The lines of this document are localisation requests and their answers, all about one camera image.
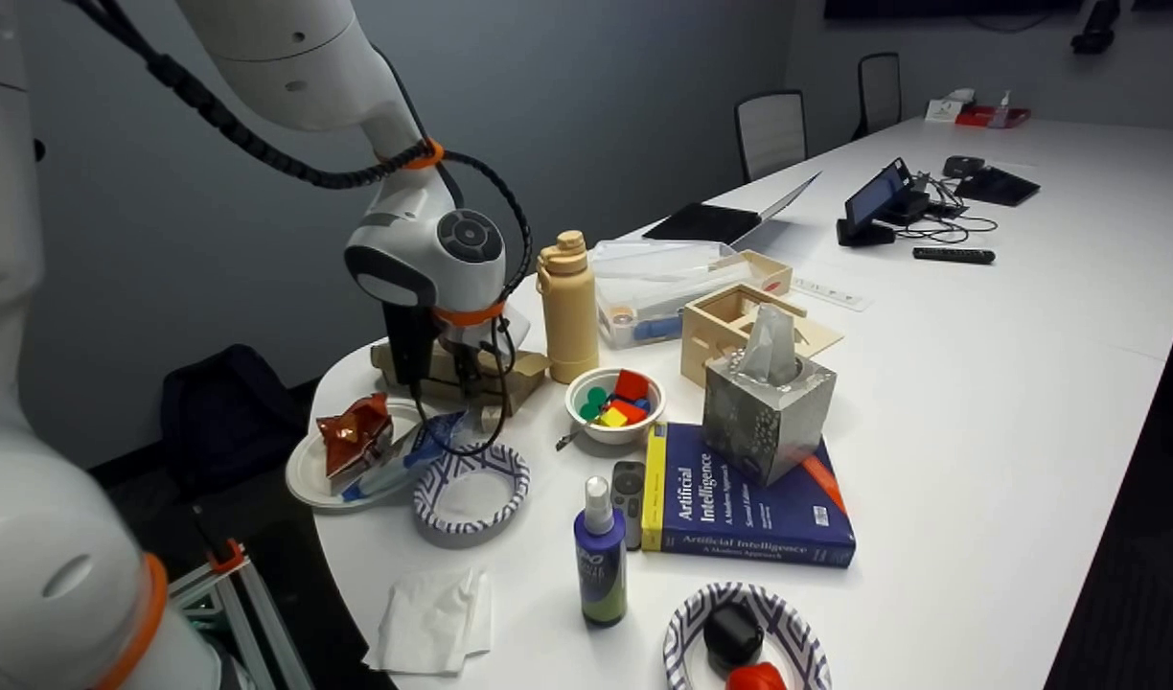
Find tan water bottle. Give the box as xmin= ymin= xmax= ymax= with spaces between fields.
xmin=537 ymin=231 xmax=598 ymax=383

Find grey office chair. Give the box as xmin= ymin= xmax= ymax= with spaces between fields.
xmin=736 ymin=90 xmax=807 ymax=175

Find blue and yellow book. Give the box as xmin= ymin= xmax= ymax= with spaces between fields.
xmin=636 ymin=423 xmax=857 ymax=567

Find red snack bag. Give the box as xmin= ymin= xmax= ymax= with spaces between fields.
xmin=319 ymin=396 xmax=393 ymax=484

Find red and white items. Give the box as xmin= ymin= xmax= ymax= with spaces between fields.
xmin=923 ymin=90 xmax=1032 ymax=129

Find black phone on stand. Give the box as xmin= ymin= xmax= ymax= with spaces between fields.
xmin=835 ymin=157 xmax=926 ymax=248

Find white crumpled napkin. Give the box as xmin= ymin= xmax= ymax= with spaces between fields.
xmin=362 ymin=567 xmax=491 ymax=675

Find black wallet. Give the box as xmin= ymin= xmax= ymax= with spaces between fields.
xmin=957 ymin=170 xmax=1033 ymax=208

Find black backpack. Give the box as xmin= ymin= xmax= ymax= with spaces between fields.
xmin=162 ymin=344 xmax=306 ymax=500

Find white bowl with blocks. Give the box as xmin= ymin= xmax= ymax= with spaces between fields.
xmin=563 ymin=364 xmax=668 ymax=449

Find striped bowl with objects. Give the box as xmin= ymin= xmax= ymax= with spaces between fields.
xmin=659 ymin=584 xmax=833 ymax=690

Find tripod with orange joint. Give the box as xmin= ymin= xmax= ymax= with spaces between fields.
xmin=168 ymin=536 xmax=313 ymax=690

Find silver laptop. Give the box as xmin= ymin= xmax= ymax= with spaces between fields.
xmin=649 ymin=182 xmax=812 ymax=247

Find blue and white packet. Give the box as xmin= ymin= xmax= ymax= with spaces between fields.
xmin=337 ymin=410 xmax=474 ymax=505

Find purple spray bottle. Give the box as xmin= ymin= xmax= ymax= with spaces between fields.
xmin=573 ymin=474 xmax=628 ymax=625

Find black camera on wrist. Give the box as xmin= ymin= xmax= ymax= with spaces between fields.
xmin=382 ymin=304 xmax=437 ymax=389

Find grey tissue box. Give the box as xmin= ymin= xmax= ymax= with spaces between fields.
xmin=701 ymin=308 xmax=835 ymax=486

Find striped paper bowl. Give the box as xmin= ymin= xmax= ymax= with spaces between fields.
xmin=408 ymin=445 xmax=529 ymax=550

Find white plate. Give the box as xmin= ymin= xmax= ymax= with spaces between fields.
xmin=282 ymin=399 xmax=422 ymax=513

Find black marker pen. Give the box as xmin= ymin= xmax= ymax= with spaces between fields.
xmin=911 ymin=247 xmax=995 ymax=266

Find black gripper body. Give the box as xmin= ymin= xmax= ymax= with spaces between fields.
xmin=437 ymin=316 xmax=509 ymax=355

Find clear plastic container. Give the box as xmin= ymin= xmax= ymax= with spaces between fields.
xmin=591 ymin=240 xmax=744 ymax=349

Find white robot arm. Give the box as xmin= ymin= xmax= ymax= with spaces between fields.
xmin=0 ymin=0 xmax=509 ymax=690

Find dark office chair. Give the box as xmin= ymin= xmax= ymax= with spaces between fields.
xmin=857 ymin=51 xmax=899 ymax=133

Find wooden box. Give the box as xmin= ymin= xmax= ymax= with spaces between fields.
xmin=682 ymin=248 xmax=839 ymax=383

